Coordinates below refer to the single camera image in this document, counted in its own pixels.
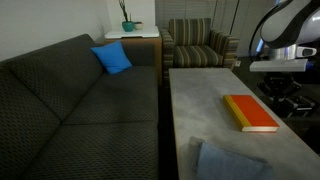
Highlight teal plant pot with plant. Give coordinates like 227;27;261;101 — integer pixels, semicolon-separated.
118;0;134;32

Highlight striped armchair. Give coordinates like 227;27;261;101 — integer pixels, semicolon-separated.
160;18;239;87

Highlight white board on side table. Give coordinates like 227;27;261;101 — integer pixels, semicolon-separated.
105;26;159;39

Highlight small white plant pot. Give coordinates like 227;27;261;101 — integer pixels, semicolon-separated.
134;22;143;30

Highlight wooden side table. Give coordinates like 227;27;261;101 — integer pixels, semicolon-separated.
120;37;163;86

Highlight orange and yellow book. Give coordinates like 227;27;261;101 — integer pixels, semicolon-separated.
223;95;279;133

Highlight grey coffee table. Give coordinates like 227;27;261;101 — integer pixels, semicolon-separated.
169;68;320;180

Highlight blue cushion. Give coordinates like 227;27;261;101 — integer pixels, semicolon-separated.
92;41;132;74

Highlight black box on floor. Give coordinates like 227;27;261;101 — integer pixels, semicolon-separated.
277;96;319;118

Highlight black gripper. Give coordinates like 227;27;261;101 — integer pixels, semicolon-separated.
257;72;302;102

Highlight window blinds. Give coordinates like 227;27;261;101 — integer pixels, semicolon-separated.
155;0;277;57

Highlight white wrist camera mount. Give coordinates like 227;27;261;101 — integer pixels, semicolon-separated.
249;59;308;72

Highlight dark grey patterned sofa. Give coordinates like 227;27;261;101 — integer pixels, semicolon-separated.
0;34;159;180

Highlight folded blue-grey towel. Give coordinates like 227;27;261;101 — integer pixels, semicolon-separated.
189;137;274;180

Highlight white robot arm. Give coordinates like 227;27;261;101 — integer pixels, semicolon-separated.
249;0;320;102

